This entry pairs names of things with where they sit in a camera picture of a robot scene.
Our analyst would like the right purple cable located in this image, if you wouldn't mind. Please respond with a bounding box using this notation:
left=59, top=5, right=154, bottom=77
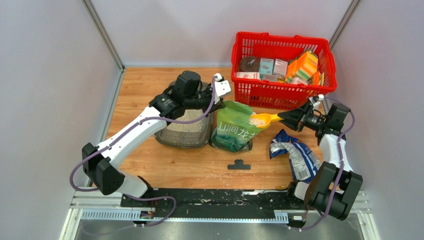
left=288, top=96, right=356, bottom=232

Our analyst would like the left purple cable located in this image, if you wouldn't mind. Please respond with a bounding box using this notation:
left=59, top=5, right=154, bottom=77
left=69, top=75, right=220, bottom=229

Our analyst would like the pink grey box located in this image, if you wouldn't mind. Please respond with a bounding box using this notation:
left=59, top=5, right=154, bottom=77
left=272, top=58, right=289, bottom=78

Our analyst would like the yellow plastic scoop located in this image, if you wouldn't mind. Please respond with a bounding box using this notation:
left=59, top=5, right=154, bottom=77
left=248, top=113, right=283, bottom=129

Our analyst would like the brown round item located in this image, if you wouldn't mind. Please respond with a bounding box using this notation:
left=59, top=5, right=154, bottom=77
left=239, top=56, right=260, bottom=72

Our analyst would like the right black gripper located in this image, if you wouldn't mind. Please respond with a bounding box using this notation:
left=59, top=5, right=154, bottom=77
left=277, top=102, right=328, bottom=133

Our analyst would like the black bag clip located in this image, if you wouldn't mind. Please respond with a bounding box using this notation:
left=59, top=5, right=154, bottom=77
left=227, top=159, right=251, bottom=170

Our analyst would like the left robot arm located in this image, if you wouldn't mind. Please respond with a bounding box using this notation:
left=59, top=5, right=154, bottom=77
left=76, top=70, right=232, bottom=208

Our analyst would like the teal small box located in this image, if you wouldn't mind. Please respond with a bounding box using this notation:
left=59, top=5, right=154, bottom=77
left=258, top=58, right=274, bottom=76

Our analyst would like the blue crumpled bag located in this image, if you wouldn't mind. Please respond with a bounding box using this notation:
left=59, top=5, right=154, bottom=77
left=269, top=129, right=322, bottom=184

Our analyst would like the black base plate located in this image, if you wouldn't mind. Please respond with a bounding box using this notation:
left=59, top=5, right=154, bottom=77
left=120, top=188, right=307, bottom=220

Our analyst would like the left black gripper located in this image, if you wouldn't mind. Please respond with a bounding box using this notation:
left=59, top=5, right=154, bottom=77
left=183, top=82, right=225, bottom=118

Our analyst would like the green litter bag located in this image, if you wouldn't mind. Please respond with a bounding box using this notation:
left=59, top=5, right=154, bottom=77
left=209, top=100, right=261, bottom=153

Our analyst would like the pink flat box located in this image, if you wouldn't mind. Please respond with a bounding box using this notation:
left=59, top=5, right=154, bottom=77
left=235, top=71, right=261, bottom=80

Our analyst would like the orange box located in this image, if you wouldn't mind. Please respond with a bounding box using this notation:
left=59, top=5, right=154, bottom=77
left=284, top=49, right=319, bottom=83

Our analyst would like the purple cable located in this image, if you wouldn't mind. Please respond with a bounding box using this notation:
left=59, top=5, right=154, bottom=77
left=288, top=96, right=356, bottom=232
left=69, top=75, right=220, bottom=229

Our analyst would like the grey litter box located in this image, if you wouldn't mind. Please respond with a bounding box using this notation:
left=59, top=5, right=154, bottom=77
left=154, top=80, right=216, bottom=149

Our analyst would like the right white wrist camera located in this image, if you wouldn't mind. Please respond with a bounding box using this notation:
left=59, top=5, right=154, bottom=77
left=308, top=94, right=325, bottom=110

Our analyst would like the red shopping basket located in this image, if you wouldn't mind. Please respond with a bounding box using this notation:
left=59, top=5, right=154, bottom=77
left=231, top=31, right=338, bottom=110

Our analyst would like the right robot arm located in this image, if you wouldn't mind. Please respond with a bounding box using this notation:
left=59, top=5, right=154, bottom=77
left=278, top=103, right=363, bottom=221

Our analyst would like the aluminium rail frame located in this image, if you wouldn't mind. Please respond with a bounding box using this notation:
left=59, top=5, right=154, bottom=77
left=60, top=192, right=380, bottom=240

